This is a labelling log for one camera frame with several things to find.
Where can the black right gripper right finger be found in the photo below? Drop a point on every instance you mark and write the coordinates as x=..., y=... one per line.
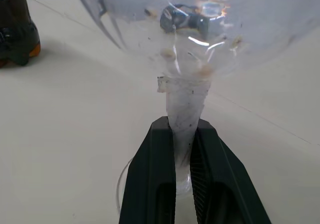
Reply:
x=220, y=184

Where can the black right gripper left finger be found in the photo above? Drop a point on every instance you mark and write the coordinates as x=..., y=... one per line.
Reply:
x=150, y=174

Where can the clear plastic wine glass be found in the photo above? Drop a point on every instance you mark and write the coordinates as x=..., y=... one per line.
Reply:
x=185, y=101

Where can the clear plastic cola bottle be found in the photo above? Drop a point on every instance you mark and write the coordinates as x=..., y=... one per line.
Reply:
x=15, y=29

